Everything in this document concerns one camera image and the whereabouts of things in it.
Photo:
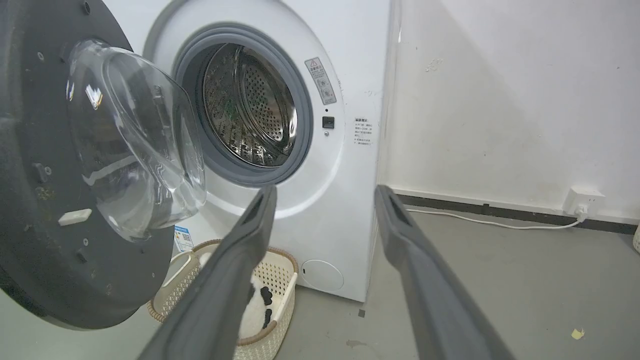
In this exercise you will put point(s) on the black and white garment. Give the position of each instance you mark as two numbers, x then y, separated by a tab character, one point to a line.
257	310

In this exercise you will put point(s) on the white basket edge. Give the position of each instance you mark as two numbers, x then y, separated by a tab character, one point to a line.
637	237

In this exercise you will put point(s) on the dark grey washing machine door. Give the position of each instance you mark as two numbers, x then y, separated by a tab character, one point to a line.
75	165

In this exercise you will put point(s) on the yellow paper scrap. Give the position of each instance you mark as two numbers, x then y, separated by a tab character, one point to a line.
578	333

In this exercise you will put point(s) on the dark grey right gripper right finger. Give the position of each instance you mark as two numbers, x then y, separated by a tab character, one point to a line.
430	300

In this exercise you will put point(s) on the white front-load washing machine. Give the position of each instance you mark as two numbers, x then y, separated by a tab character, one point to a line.
330	150

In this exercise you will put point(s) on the white wall power socket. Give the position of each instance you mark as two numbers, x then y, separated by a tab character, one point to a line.
582	200

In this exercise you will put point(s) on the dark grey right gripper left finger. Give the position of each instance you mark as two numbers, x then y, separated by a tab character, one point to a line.
215	300

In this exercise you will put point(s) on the white wicker laundry basket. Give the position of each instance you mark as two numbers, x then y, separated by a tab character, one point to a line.
277	280

